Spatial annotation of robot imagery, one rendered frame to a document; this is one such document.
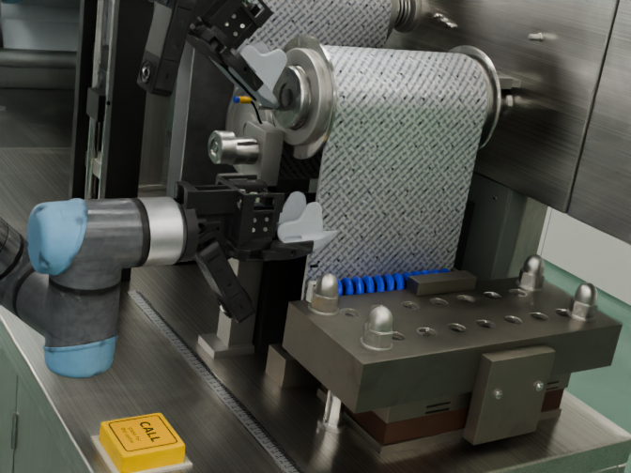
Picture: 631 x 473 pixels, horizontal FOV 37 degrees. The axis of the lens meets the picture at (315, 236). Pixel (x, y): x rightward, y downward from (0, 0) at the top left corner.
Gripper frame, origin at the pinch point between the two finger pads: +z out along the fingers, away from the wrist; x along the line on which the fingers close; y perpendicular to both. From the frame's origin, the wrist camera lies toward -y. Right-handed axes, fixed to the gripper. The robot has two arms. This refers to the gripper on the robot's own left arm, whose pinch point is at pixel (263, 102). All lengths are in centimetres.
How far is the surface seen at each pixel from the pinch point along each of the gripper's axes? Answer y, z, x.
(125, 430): -37.7, 3.8, -16.4
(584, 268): 85, 280, 167
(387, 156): 5.2, 13.5, -7.9
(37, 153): -25, 22, 92
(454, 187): 9.3, 25.2, -8.0
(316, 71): 6.0, -0.7, -5.8
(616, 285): 85, 280, 148
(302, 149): -1.1, 6.1, -3.9
